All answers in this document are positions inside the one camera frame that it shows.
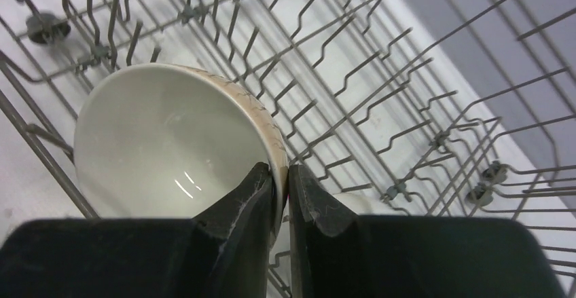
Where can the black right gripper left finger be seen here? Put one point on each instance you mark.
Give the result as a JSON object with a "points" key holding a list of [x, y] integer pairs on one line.
{"points": [[222, 252]]}

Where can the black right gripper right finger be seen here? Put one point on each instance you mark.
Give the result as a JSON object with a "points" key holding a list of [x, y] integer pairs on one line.
{"points": [[338, 253]]}

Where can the white bowl with tan outside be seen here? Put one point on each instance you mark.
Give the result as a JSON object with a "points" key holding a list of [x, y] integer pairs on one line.
{"points": [[165, 140]]}

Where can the white bowl with blue outside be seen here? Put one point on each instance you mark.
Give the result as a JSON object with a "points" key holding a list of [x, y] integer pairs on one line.
{"points": [[360, 204]]}

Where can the grey wire dish rack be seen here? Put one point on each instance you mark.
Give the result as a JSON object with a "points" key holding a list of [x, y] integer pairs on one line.
{"points": [[432, 107]]}

